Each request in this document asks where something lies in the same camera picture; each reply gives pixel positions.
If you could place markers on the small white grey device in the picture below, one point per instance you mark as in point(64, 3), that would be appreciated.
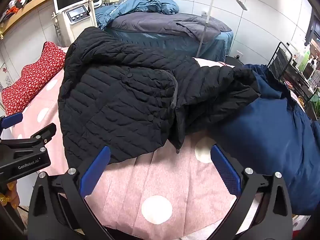
point(105, 0)

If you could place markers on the person's left hand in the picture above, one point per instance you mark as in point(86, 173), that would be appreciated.
point(12, 196)

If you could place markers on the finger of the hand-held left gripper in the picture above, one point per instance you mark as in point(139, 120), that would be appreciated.
point(12, 120)
point(37, 140)

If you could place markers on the white floor lamp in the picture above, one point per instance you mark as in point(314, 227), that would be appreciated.
point(242, 5)

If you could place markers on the wooden cubby shelf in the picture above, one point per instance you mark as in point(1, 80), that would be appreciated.
point(25, 9)

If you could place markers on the teal massage bed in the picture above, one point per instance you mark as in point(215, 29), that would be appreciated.
point(160, 45)

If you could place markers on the white pump bottle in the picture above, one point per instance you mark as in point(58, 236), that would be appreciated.
point(297, 53)

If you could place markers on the navy blue garment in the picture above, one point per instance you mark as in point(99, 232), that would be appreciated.
point(262, 135)

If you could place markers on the red floral pillow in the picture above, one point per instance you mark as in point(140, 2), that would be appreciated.
point(30, 80)

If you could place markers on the dark brown bottle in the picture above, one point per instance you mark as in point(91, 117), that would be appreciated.
point(308, 71)

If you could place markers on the black quilted jacket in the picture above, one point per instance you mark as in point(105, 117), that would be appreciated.
point(112, 100)

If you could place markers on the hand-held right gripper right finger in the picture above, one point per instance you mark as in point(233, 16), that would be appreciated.
point(226, 170)

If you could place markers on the green bottle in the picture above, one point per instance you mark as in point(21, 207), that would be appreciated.
point(304, 60)

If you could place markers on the pink polka dot blanket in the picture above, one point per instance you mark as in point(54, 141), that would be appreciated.
point(175, 180)

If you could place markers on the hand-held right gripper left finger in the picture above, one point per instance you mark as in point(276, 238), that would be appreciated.
point(96, 170)

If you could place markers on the white machine with screen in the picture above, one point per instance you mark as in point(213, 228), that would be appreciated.
point(75, 27)

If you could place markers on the green plant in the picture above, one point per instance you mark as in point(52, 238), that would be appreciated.
point(316, 105)

